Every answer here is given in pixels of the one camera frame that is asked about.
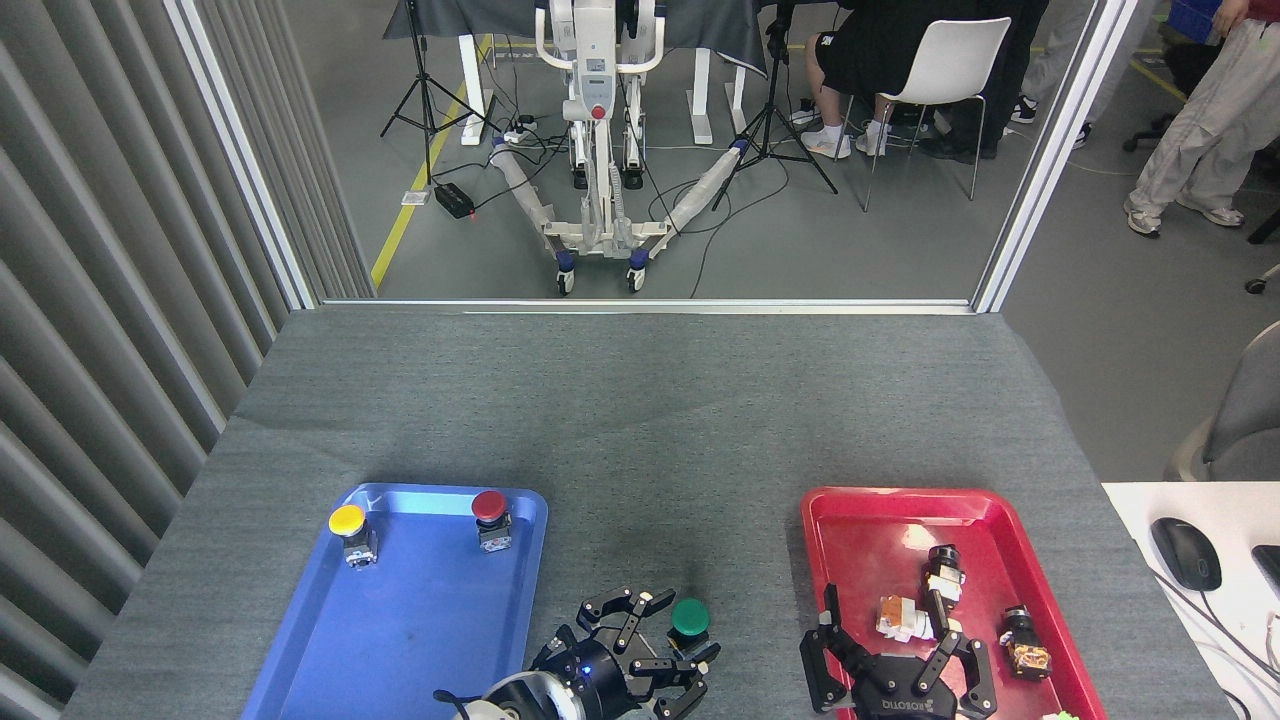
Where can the red plastic tray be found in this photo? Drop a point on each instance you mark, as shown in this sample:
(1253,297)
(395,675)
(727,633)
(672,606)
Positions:
(870,550)

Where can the white table leg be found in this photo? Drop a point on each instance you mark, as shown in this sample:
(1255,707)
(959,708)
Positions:
(472,90)
(700,100)

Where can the yellow push button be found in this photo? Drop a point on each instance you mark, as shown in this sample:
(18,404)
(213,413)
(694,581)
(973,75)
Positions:
(347,519)

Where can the person's legs in grey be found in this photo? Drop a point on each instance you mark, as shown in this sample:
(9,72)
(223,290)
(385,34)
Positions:
(1050,50)

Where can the black power box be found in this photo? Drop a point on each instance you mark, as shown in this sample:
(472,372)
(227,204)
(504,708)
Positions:
(454,200)

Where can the black and white switch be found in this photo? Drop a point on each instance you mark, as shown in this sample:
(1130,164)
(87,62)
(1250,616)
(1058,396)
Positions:
(945,570)

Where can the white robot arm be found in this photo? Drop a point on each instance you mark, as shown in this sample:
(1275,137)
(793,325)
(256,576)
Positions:
(515,700)

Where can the standing person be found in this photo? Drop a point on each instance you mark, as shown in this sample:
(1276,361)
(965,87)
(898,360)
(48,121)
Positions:
(1200,130)

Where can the black and orange switch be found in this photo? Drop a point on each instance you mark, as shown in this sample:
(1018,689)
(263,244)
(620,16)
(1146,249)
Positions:
(1025,650)

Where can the white power strip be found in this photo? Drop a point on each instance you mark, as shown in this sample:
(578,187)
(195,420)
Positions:
(520,130)

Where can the white stand on wheels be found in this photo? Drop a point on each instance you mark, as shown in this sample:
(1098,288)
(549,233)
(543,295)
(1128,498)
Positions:
(592,60)

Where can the black office chair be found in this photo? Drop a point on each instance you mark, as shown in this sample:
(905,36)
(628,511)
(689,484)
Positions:
(1185,65)

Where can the black chair base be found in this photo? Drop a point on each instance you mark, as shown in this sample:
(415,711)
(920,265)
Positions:
(1265,228)

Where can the black keyboard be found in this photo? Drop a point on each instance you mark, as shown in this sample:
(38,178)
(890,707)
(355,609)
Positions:
(1270,558)

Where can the white desk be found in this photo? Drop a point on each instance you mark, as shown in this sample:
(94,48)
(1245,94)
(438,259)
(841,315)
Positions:
(1150,620)

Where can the blue plastic tray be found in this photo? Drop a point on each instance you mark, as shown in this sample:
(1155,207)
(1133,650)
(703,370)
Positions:
(420,620)

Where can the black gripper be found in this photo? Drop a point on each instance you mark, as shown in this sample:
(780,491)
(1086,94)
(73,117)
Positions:
(905,695)
(590,675)

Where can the silver rail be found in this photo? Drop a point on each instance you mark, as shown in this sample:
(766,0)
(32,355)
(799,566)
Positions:
(650,305)

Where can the grey chair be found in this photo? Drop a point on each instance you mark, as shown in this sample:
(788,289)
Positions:
(1245,420)

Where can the silver post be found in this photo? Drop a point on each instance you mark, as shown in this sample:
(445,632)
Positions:
(1050,160)

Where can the green push button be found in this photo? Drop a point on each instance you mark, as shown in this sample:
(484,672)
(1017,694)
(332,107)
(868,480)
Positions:
(690,615)

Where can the black tripod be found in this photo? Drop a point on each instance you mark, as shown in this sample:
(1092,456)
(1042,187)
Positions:
(428,100)
(768,110)

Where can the red push button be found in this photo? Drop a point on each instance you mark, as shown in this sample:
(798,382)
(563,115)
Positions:
(489,505)

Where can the orange and white switch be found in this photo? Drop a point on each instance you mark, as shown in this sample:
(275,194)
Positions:
(900,618)

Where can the white chair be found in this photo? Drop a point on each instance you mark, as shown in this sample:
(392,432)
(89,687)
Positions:
(950,60)

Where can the blue bin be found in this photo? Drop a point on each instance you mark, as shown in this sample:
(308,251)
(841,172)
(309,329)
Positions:
(1195,18)

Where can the grey table cloth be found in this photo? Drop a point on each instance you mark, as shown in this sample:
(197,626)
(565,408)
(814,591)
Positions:
(650,420)

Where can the seated person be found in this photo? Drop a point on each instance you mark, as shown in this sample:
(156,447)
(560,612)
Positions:
(860,50)

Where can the black computer mouse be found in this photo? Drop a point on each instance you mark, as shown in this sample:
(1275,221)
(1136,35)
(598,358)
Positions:
(1187,555)

